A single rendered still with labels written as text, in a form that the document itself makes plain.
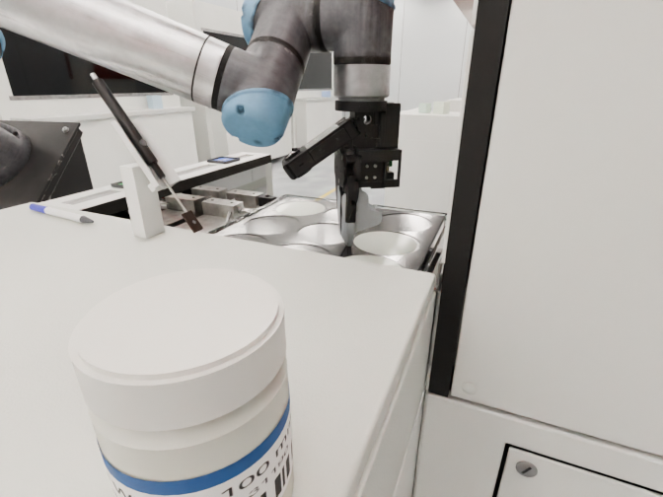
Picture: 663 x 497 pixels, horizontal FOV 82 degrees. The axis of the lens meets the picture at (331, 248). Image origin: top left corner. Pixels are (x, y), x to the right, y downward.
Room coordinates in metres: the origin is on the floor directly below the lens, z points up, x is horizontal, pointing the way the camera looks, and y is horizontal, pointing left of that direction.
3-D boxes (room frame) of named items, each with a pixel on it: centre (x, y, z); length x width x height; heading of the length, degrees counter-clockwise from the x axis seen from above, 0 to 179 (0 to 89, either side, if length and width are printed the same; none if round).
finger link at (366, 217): (0.55, -0.05, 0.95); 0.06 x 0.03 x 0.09; 101
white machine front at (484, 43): (0.70, -0.27, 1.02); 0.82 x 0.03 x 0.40; 157
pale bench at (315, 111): (7.95, 0.57, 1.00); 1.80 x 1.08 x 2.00; 157
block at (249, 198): (0.85, 0.20, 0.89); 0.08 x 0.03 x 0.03; 67
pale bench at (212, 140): (5.93, 1.45, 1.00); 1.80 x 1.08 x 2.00; 157
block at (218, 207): (0.77, 0.23, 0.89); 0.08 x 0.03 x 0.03; 67
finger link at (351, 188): (0.54, -0.03, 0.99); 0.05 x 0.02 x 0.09; 11
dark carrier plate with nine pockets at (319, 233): (0.61, 0.01, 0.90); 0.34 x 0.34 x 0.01; 66
